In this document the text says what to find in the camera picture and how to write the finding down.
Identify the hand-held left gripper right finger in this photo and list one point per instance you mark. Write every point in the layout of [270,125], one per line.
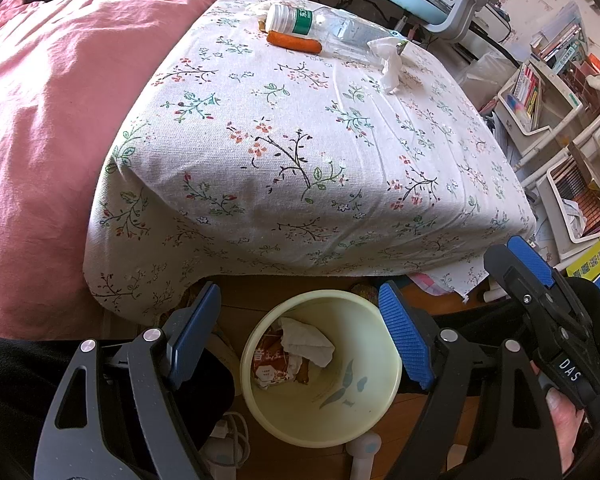
[407,340]

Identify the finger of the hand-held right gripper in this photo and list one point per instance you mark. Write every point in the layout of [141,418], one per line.
[530,260]
[510,275]

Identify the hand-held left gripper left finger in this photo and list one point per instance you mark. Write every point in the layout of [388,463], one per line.
[195,330]

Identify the red snack wrapper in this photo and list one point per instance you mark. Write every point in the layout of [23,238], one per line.
[270,370]

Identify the pale yellow plastic bin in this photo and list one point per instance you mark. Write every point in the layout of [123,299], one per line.
[290,410]

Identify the white tissue paper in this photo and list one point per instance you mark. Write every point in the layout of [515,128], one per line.
[390,67]

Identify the clear plastic bottle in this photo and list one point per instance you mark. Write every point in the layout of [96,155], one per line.
[340,30]

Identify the smooth carrot piece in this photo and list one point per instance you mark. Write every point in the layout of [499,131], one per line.
[295,41]

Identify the person's right hand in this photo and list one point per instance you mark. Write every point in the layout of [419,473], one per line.
[567,425]

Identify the cream slipper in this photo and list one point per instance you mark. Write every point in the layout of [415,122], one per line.
[227,347]

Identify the yellow patterned cloth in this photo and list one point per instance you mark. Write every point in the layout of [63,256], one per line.
[365,294]

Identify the yellow and blue book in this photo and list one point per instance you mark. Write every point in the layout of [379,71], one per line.
[595,260]

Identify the row of brown books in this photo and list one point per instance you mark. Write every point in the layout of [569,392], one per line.
[580,195]

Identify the white handheld fan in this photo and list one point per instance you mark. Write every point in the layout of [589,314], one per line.
[364,455]

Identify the stack of loose papers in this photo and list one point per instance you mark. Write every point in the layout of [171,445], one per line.
[502,132]

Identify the white tiered book rack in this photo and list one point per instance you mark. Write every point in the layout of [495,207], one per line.
[550,130]

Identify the books in rack tray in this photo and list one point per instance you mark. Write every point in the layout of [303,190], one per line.
[527,95]

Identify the floral tablecloth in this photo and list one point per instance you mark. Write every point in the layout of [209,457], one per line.
[305,185]

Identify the brown drawer organizer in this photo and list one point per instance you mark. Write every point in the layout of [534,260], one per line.
[582,80]

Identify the white plastic bag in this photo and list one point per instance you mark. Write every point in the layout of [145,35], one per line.
[480,70]

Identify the row of upright books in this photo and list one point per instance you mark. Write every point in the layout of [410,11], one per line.
[560,42]

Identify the pink blanket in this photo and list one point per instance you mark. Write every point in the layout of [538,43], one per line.
[55,135]

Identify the white printer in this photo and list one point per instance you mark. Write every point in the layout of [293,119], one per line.
[492,22]

